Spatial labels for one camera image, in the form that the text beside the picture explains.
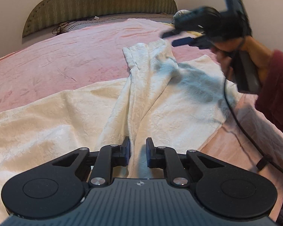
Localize cream white pants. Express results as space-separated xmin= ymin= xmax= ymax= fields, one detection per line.
xmin=0 ymin=39 xmax=241 ymax=223

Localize person's right hand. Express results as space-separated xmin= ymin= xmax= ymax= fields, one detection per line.
xmin=211 ymin=36 xmax=272 ymax=82

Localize yellow fringed bedsheet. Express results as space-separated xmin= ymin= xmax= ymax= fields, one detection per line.
xmin=172 ymin=24 xmax=202 ymax=37

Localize patterned bundled cloth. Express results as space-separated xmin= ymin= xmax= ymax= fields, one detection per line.
xmin=173 ymin=9 xmax=190 ymax=19

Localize pink floral bed blanket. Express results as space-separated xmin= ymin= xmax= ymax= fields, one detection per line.
xmin=0 ymin=18 xmax=283 ymax=221

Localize green upholstered headboard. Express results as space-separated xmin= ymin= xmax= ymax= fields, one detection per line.
xmin=22 ymin=0 xmax=177 ymax=37

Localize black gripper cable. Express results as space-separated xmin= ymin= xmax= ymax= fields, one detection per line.
xmin=223 ymin=79 xmax=283 ymax=180

